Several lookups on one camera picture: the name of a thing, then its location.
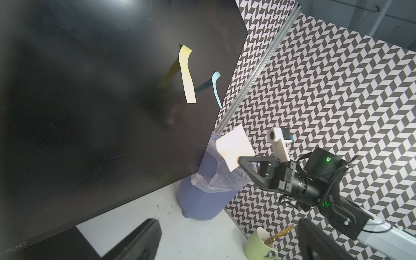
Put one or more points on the yellow narrow sticky note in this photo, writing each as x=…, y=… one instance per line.
x=189, y=90

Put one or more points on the black monitor stand base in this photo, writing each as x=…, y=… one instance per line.
x=67, y=245

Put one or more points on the blue narrow sticky note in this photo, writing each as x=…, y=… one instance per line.
x=216, y=75

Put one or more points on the clear plastic bin liner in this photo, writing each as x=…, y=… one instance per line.
x=224, y=180

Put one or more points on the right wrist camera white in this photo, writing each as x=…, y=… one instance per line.
x=281, y=141

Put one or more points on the pink square sticky note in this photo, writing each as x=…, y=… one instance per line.
x=233, y=145

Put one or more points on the blue trash bin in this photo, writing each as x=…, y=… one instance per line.
x=198, y=204

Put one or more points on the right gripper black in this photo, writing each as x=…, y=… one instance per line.
x=270, y=174

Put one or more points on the wooden spoon in mug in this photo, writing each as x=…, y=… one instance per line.
x=282, y=233

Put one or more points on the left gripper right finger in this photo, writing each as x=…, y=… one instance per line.
x=316, y=245

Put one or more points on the black computer monitor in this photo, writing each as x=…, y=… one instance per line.
x=93, y=109

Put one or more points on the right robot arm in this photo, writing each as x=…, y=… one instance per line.
x=345, y=216

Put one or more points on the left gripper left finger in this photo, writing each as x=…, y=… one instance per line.
x=141, y=244

